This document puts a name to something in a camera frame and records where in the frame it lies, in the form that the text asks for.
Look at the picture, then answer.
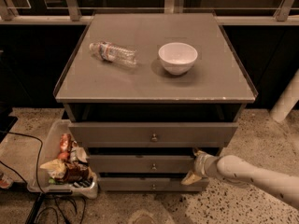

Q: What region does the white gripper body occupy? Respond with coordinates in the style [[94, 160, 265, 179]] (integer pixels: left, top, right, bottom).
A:
[[194, 153, 221, 178]]

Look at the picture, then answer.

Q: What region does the grey drawer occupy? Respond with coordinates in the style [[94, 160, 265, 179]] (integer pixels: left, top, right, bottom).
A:
[[98, 177, 209, 192], [89, 155, 194, 174], [69, 122, 237, 147]]

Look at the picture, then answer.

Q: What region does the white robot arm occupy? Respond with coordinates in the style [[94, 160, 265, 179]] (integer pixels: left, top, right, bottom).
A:
[[181, 76, 299, 208]]

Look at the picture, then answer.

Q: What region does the grey bottom drawer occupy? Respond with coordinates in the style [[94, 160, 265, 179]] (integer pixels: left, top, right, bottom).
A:
[[98, 177, 209, 192]]

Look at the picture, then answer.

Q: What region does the grey drawer cabinet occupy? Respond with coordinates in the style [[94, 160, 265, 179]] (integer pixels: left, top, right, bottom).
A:
[[54, 13, 257, 180]]

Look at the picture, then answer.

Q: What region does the grey top drawer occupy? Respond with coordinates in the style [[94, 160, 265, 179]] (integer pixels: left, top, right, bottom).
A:
[[69, 122, 237, 147]]

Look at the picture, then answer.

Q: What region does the white bowl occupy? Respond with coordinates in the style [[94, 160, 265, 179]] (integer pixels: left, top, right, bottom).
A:
[[158, 42, 198, 76]]

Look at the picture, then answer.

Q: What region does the brown snack bag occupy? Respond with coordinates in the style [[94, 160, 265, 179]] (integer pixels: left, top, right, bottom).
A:
[[63, 163, 90, 183]]

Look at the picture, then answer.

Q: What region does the clear plastic water bottle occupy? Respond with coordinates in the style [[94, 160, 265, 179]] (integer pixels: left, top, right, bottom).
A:
[[89, 41, 137, 68]]

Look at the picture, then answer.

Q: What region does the clear plastic storage bin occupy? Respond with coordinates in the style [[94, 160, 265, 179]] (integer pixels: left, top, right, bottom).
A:
[[27, 119, 98, 199]]

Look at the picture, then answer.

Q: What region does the yellow chip bag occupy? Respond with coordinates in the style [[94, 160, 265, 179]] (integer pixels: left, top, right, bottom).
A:
[[40, 159, 66, 179]]

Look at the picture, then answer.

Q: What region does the red white object at edge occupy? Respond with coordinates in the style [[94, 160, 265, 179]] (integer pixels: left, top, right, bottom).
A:
[[0, 173, 13, 189]]

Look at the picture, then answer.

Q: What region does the black device on floor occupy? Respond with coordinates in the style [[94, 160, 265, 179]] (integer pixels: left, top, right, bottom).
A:
[[0, 102, 18, 143]]

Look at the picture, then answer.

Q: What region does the metal window railing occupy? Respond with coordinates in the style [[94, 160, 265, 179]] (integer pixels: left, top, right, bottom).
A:
[[0, 0, 299, 26]]

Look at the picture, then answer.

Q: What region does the black cable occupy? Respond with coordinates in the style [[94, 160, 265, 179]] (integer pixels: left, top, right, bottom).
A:
[[0, 130, 87, 224]]

